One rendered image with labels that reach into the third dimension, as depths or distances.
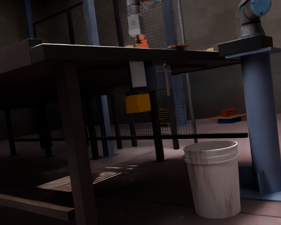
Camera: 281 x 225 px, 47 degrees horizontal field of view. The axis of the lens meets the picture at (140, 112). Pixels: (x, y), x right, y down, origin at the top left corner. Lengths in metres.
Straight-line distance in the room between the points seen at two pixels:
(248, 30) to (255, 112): 0.49
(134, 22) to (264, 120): 0.96
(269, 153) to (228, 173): 0.40
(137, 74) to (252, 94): 0.82
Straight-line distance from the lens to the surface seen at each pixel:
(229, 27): 7.17
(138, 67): 1.52
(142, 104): 1.47
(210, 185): 1.77
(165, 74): 1.63
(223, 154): 1.73
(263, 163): 2.11
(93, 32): 4.11
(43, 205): 1.54
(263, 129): 2.07
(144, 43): 3.10
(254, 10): 1.97
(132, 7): 1.88
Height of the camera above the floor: 0.69
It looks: 3 degrees down
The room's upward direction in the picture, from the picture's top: 7 degrees counter-clockwise
